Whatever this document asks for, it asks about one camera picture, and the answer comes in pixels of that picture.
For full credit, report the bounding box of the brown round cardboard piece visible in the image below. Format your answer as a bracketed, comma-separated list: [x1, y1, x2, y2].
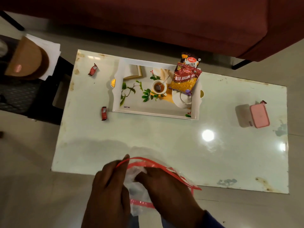
[4, 36, 50, 80]

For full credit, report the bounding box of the white tea cup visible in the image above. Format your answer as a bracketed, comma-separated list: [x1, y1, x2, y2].
[152, 80, 168, 95]

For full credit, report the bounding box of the black sofa leg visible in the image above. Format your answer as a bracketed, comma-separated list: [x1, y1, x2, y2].
[0, 10, 25, 31]
[231, 59, 253, 70]

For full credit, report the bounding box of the white teapot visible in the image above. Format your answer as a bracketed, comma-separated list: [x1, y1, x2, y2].
[171, 90, 192, 109]

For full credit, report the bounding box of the person's left forearm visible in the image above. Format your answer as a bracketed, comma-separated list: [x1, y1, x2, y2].
[81, 216, 131, 228]

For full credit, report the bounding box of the person's right hand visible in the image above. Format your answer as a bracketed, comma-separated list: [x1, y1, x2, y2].
[134, 167, 205, 228]

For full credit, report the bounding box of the dark snack packet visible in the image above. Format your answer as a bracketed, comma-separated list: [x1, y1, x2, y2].
[180, 52, 201, 69]

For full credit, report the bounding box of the person's right forearm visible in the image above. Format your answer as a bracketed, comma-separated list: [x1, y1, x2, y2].
[198, 210, 225, 228]

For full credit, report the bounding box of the metal teaspoon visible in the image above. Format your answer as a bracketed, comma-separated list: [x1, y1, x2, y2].
[158, 75, 171, 92]

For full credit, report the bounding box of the maroon sofa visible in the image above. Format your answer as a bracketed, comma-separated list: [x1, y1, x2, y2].
[0, 0, 304, 62]

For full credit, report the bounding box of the white paper napkin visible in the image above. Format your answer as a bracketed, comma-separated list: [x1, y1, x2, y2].
[25, 33, 61, 81]

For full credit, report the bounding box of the person's left hand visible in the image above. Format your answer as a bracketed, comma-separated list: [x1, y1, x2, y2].
[81, 154, 131, 219]

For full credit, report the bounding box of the clear red-sealed zip bag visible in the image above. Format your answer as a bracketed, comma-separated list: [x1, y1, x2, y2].
[116, 157, 202, 216]

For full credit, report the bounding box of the pink lidded container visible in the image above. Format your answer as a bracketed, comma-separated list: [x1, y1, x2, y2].
[249, 103, 270, 129]

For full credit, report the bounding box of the white floral serving tray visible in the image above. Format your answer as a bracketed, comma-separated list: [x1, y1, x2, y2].
[111, 57, 204, 120]

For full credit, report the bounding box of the red and yellow snack packet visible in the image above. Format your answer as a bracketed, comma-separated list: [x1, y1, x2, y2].
[169, 63, 202, 96]

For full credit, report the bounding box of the black stool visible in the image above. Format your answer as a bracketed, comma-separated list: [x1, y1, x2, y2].
[0, 35, 74, 126]

